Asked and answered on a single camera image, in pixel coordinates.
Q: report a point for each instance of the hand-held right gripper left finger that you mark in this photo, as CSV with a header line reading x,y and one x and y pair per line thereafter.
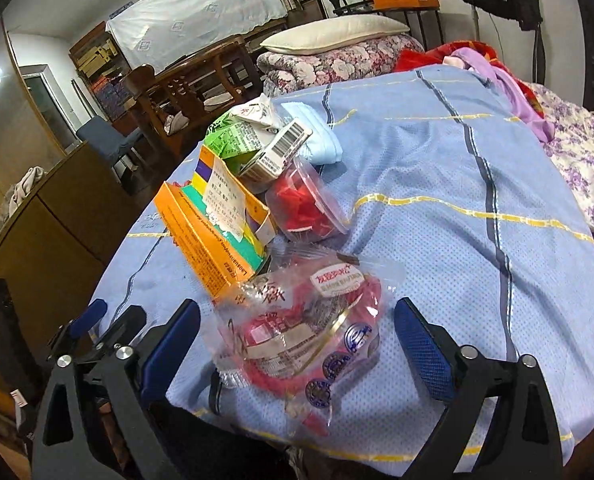
x,y
173,350

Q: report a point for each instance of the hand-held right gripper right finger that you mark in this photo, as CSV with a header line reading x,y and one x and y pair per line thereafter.
x,y
422,350

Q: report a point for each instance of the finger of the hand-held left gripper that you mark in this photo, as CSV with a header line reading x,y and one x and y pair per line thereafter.
x,y
88,317
127,321

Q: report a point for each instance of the clear red snack wrapper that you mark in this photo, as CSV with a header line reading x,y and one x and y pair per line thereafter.
x,y
302,330

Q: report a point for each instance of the white barcode carton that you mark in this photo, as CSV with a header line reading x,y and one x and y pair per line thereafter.
x,y
277,152

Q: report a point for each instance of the wooden cabinet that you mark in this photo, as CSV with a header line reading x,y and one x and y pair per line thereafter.
x,y
52,220

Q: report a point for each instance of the orange cardboard box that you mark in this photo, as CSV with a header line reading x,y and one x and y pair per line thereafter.
x,y
202,240

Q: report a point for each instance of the grey cloth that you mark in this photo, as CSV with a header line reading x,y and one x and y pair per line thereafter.
x,y
24,187

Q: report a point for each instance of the white paper receipt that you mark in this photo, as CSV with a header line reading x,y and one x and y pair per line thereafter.
x,y
224,200

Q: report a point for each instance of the blue plaid bedsheet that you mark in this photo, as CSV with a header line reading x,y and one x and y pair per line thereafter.
x,y
452,185

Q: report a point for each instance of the blue upholstered chair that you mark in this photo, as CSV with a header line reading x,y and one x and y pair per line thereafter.
x,y
108,137

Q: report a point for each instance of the clear container with red bits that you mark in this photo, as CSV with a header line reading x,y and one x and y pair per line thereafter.
x,y
304,205

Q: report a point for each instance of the light blue face mask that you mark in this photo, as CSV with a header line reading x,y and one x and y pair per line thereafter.
x,y
319,135

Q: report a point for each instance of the wooden chair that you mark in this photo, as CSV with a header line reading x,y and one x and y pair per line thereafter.
x,y
187,85

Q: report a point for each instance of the wooden shelf with boxes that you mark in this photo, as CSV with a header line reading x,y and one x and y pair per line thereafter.
x,y
99,70

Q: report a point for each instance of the white printed paper wrapper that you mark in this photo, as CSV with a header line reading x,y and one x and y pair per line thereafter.
x,y
257,110

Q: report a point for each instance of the white purple floral quilt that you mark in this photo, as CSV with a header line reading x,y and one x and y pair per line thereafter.
x,y
587,155

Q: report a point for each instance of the purple garment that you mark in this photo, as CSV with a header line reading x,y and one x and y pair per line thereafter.
x,y
512,90

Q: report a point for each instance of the dark floral quilt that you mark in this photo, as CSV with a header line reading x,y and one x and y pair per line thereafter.
x,y
327,67

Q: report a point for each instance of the white cloth cover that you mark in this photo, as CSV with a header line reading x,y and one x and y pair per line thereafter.
x,y
197,15

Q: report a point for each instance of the cream pillow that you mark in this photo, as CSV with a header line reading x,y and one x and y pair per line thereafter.
x,y
332,32

